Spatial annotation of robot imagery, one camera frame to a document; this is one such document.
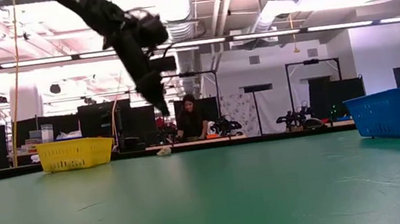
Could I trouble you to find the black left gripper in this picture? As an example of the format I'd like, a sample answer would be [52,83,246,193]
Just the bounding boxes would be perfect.
[108,25,172,123]

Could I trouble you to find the person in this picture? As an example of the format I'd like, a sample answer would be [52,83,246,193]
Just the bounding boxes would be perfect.
[171,91,212,144]

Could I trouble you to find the white plastic skull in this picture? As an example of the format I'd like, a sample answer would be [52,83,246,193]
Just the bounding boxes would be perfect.
[156,145,173,158]

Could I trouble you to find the black partition panels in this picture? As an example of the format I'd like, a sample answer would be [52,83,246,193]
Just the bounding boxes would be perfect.
[11,94,161,168]

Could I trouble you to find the white patterned sheet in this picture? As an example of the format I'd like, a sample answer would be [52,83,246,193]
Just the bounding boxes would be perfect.
[219,91,264,141]

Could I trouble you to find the yellow plastic basket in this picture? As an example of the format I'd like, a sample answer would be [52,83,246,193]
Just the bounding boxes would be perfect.
[34,132,118,176]

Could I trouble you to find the black round ceiling lamp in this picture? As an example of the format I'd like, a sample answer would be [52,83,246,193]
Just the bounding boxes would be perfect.
[48,82,62,95]

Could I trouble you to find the black sign on pole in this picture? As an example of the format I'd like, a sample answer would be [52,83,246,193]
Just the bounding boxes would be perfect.
[242,82,281,137]

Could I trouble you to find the clear plastic jar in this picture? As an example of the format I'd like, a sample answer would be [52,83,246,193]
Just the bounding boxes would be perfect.
[39,123,56,144]

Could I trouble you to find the long ceiling light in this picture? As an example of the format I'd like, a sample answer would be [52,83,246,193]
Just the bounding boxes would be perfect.
[0,28,228,76]
[232,10,400,49]

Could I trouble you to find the yellow hanging pendant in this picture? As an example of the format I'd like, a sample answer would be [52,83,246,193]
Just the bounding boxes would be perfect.
[287,12,301,54]

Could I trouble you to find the black panel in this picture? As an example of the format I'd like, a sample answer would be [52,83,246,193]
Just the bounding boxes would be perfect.
[306,71,369,124]

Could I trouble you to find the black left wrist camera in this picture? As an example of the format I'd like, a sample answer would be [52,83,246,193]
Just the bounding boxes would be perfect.
[150,54,178,75]

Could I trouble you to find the black frame stand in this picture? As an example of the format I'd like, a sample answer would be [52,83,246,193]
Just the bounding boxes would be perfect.
[284,55,348,130]
[162,68,227,145]

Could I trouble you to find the black table frame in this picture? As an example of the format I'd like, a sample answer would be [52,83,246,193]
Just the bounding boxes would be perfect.
[0,115,358,183]

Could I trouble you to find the yellow cable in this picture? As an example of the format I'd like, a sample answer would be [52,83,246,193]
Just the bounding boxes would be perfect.
[0,0,41,168]

